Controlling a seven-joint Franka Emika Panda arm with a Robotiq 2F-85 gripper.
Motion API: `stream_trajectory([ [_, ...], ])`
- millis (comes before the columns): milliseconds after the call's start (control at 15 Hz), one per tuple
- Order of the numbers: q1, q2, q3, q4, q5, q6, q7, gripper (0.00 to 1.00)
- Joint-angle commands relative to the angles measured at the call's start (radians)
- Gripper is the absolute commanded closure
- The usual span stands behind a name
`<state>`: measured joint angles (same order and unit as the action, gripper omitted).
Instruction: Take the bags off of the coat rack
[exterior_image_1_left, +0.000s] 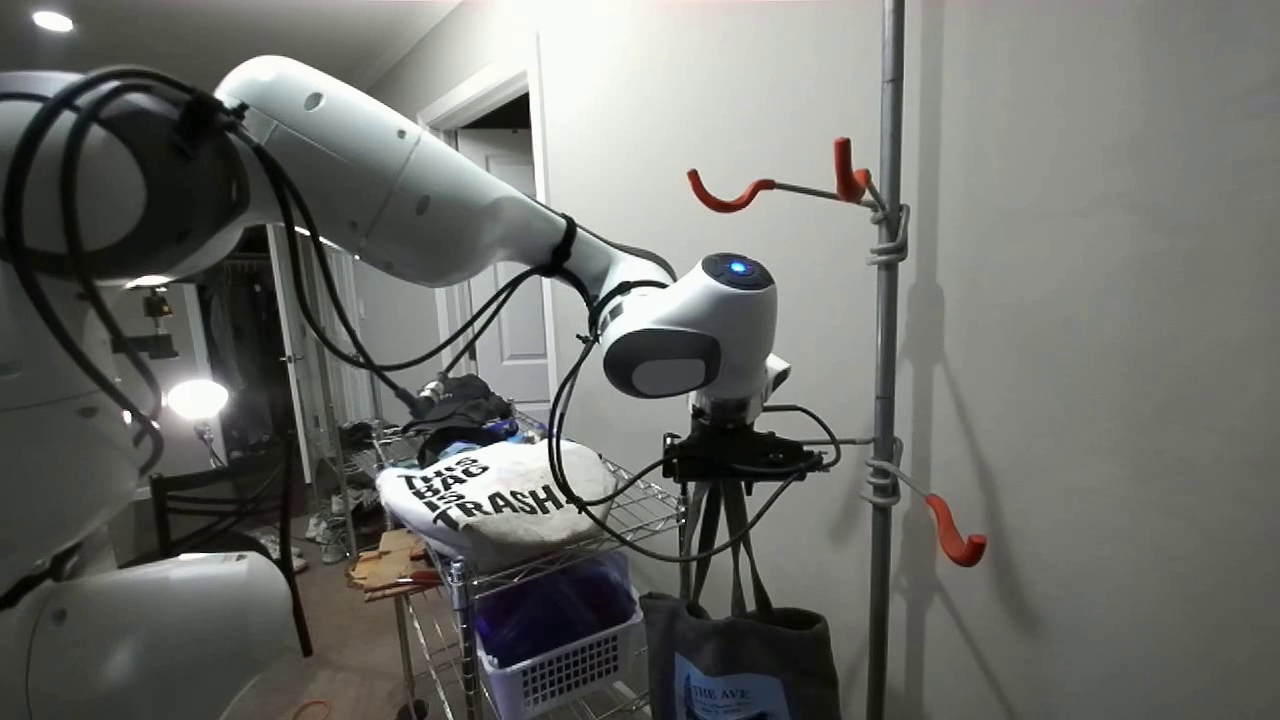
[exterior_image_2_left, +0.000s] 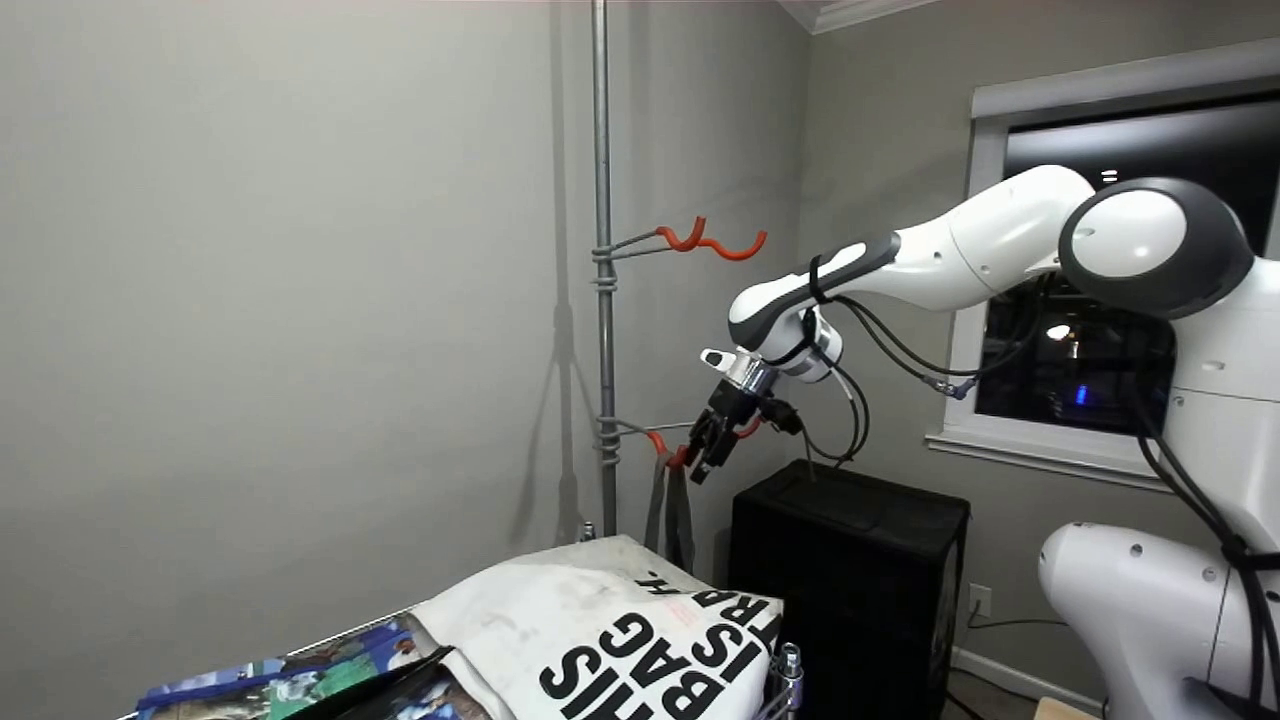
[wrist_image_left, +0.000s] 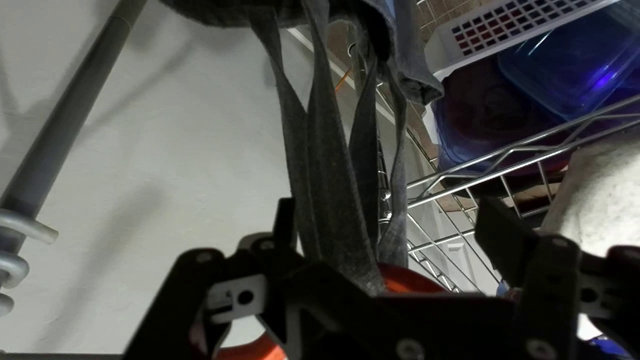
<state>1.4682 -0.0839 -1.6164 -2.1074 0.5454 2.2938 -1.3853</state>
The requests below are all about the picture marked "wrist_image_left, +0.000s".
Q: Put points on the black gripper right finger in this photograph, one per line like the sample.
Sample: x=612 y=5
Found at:
x=566 y=293

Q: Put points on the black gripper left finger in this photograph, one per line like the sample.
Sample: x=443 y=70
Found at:
x=180 y=301

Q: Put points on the grey tote bag blue print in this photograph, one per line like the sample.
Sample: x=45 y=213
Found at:
x=327 y=133

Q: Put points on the grey metal coat rack pole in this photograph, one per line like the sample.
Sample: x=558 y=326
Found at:
x=73 y=112

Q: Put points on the blue translucent plastic container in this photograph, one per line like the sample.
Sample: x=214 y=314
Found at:
x=560 y=72

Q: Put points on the white plastic laundry basket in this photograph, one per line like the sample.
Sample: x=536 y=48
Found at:
x=506 y=27

